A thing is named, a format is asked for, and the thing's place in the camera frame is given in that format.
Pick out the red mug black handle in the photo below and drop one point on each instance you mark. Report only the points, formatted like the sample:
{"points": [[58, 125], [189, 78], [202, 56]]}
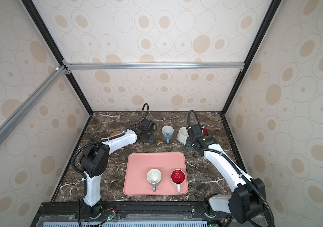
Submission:
{"points": [[205, 132]]}

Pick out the woven rattan round coaster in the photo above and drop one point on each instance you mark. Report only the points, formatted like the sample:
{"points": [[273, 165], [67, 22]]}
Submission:
{"points": [[115, 133]]}

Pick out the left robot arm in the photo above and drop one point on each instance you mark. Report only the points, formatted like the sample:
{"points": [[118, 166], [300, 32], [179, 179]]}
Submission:
{"points": [[91, 160]]}

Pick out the white mug front row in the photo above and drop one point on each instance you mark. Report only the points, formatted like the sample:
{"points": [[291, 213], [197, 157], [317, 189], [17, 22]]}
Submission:
{"points": [[154, 177]]}

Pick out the aluminium frame rail back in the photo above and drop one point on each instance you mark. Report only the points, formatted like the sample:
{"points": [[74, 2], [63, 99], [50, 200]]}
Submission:
{"points": [[155, 66]]}

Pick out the black right corner post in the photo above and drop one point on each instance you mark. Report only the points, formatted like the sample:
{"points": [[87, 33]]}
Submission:
{"points": [[273, 8]]}

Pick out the blue floral mug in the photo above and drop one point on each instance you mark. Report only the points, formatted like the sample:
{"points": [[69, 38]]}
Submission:
{"points": [[167, 131]]}

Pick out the aluminium frame rail left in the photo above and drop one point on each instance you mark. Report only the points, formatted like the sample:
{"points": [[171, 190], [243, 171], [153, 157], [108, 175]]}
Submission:
{"points": [[10, 124]]}

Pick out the white mug back row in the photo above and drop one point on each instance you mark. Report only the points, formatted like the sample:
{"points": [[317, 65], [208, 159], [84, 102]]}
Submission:
{"points": [[182, 135]]}

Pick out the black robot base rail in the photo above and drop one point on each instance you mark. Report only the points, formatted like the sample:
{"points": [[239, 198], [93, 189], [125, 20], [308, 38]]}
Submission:
{"points": [[133, 214]]}

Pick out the pink plastic tray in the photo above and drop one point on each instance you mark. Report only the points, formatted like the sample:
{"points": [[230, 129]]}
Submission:
{"points": [[139, 164]]}

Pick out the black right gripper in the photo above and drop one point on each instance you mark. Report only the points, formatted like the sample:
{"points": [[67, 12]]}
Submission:
{"points": [[188, 144]]}

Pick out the white mug row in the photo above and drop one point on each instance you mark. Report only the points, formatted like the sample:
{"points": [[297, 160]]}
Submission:
{"points": [[182, 135], [154, 177]]}

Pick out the aluminium frame rail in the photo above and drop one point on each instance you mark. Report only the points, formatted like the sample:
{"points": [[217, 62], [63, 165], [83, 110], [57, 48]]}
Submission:
{"points": [[10, 124], [155, 66]]}

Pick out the brown wooden coaster far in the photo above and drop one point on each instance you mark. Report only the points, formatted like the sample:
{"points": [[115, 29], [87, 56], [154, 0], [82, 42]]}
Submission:
{"points": [[169, 139]]}

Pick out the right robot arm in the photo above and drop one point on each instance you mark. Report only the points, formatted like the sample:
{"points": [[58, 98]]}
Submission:
{"points": [[248, 194]]}

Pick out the black corner frame post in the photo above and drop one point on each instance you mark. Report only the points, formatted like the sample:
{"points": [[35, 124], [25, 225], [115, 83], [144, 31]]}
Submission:
{"points": [[42, 28]]}

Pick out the white mug red inside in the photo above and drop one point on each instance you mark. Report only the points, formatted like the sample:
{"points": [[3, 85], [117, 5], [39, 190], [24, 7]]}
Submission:
{"points": [[178, 178]]}

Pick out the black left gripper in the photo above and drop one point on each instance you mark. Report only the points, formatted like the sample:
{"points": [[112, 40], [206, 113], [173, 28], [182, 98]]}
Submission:
{"points": [[152, 135]]}

